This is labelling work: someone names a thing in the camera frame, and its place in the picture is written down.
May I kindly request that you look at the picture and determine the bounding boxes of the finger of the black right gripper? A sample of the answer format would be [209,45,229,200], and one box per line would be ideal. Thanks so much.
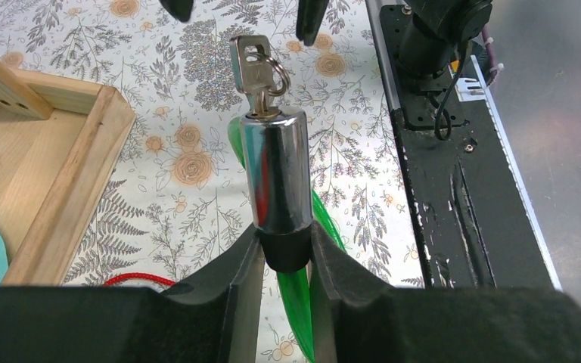
[296,0,329,46]
[160,0,194,23]

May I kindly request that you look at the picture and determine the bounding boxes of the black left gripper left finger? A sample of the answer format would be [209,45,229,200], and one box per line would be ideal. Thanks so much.
[0,227,264,362]

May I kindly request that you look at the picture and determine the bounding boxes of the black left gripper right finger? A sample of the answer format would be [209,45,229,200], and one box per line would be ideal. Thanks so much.
[309,222,581,362]

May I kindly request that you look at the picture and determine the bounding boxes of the green lock silver keys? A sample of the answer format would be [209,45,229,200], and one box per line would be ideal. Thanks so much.
[230,35,291,119]

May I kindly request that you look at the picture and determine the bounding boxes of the red cable lock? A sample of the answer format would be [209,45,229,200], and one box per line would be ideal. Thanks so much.
[102,272,175,287]

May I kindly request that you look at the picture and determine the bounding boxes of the green cable lock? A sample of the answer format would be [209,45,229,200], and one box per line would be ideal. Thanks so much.
[227,107,344,362]

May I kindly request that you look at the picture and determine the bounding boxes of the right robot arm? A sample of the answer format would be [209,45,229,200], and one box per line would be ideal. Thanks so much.
[370,1,492,80]

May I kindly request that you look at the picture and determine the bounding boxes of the wooden clothes rack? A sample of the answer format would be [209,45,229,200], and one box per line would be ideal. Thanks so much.
[0,61,135,285]

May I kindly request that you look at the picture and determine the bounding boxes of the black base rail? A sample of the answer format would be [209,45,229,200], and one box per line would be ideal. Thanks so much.
[368,1,561,290]

